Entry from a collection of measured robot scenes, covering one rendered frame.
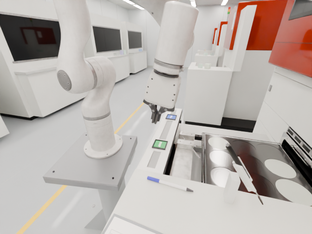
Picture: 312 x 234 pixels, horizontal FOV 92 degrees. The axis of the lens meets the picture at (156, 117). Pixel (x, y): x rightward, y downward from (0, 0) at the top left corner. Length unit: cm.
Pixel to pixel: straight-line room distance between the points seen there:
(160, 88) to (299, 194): 57
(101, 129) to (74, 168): 20
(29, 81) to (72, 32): 274
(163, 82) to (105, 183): 44
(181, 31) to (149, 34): 848
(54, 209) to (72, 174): 110
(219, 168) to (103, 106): 53
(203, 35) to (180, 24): 805
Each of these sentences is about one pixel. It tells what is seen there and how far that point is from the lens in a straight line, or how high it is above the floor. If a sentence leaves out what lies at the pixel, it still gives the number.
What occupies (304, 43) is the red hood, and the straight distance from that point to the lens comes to 93.
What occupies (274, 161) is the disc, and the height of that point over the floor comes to 90.
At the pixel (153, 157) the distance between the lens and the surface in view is 58.
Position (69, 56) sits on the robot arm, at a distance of 60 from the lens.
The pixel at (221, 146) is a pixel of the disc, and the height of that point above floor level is 90.
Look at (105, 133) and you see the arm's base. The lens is 73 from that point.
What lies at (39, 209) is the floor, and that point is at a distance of 190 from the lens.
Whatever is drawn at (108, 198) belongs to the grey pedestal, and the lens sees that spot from 100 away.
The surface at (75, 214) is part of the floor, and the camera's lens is 171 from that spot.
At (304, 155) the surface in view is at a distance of 86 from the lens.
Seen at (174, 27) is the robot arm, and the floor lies 138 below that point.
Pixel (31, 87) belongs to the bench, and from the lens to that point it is 333.
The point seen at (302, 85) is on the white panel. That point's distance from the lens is 96.
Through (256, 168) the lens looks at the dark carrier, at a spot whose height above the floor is 90.
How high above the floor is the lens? 135
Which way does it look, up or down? 27 degrees down
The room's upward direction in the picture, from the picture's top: straight up
